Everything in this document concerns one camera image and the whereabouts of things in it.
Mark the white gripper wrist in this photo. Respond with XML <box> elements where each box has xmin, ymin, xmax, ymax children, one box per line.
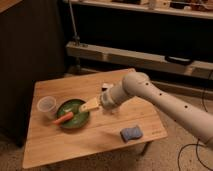
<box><xmin>79</xmin><ymin>83</ymin><xmax>130</xmax><ymax>112</ymax></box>

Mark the green ceramic bowl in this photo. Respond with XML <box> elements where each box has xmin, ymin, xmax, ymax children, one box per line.
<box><xmin>55</xmin><ymin>98</ymin><xmax>91</xmax><ymax>130</ymax></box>

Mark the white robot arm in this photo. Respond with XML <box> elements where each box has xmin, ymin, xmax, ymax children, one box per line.
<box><xmin>79</xmin><ymin>72</ymin><xmax>213</xmax><ymax>149</ymax></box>

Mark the orange carrot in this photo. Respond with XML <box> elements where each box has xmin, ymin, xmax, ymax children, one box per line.
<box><xmin>53</xmin><ymin>112</ymin><xmax>74</xmax><ymax>125</ymax></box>

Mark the wooden folding table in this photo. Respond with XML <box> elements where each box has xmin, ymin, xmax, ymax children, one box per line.
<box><xmin>23</xmin><ymin>69</ymin><xmax>167</xmax><ymax>169</ymax></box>

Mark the clear plastic cup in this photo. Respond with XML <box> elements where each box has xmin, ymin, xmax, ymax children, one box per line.
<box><xmin>37</xmin><ymin>96</ymin><xmax>57</xmax><ymax>119</ymax></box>

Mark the blue sponge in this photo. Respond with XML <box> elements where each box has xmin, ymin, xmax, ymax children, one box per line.
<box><xmin>120</xmin><ymin>126</ymin><xmax>143</xmax><ymax>143</ymax></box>

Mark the metal stand pole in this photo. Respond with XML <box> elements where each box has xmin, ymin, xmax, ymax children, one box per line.
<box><xmin>68</xmin><ymin>0</ymin><xmax>80</xmax><ymax>46</ymax></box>

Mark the upper wooden shelf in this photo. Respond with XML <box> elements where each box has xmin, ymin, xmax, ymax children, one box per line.
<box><xmin>63</xmin><ymin>0</ymin><xmax>213</xmax><ymax>20</ymax></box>

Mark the long white shelf rail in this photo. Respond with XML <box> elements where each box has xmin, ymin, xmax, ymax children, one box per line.
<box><xmin>66</xmin><ymin>41</ymin><xmax>213</xmax><ymax>78</ymax></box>

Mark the black handle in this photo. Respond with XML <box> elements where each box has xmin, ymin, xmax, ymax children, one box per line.
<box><xmin>164</xmin><ymin>56</ymin><xmax>194</xmax><ymax>66</ymax></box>

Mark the black floor cable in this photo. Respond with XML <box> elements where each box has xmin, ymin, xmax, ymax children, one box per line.
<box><xmin>177</xmin><ymin>69</ymin><xmax>213</xmax><ymax>171</ymax></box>

